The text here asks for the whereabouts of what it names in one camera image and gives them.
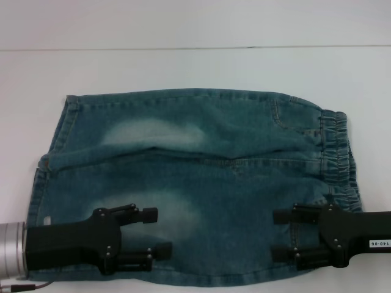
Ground blue denim shorts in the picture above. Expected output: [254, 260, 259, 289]
[26, 87, 364, 286]

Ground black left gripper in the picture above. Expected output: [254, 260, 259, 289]
[26, 203, 173, 275]

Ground thin dark wrist cable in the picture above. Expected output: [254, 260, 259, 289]
[0, 282, 51, 291]

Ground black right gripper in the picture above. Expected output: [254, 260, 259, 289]
[271, 203, 391, 271]

